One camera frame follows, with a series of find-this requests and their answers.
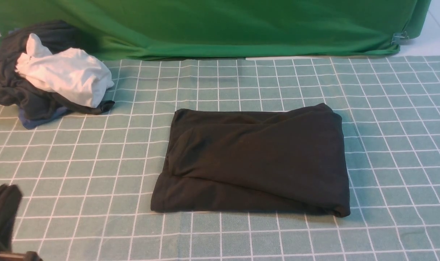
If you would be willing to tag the green backdrop cloth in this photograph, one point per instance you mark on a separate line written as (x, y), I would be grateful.
(157, 29)

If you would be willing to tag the blue crumpled garment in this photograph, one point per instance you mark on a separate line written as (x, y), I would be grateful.
(33, 121)

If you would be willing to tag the metal binder clip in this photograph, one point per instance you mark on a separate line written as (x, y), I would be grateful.
(400, 38)

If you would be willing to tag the white crumpled garment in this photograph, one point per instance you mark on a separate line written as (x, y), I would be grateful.
(77, 76)

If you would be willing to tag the dark gray long-sleeved shirt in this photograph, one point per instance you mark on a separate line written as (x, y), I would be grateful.
(251, 161)

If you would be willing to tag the dark gray crumpled garment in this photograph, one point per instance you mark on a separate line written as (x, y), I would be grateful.
(57, 36)

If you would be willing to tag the teal grid table mat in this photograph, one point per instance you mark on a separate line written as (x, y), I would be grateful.
(87, 180)

